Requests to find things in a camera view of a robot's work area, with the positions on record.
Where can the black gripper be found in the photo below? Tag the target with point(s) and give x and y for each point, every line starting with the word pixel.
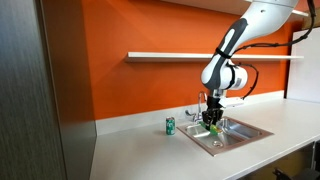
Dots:
pixel 212 114

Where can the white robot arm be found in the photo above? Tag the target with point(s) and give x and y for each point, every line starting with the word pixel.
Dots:
pixel 262 17

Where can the stainless steel sink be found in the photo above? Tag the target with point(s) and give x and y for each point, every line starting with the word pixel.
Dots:
pixel 234 134

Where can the green soda can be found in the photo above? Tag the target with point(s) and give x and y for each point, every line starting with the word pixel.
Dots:
pixel 170 126

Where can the white backsplash strip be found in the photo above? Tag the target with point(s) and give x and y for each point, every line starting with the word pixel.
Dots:
pixel 126 122

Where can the dark wood cabinet panel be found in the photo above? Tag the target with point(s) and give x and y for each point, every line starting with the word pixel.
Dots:
pixel 47 128

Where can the chrome faucet with handles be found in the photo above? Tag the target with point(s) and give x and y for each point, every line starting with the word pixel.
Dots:
pixel 197 116

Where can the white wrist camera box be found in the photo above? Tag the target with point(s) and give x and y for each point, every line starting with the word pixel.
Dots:
pixel 231 102

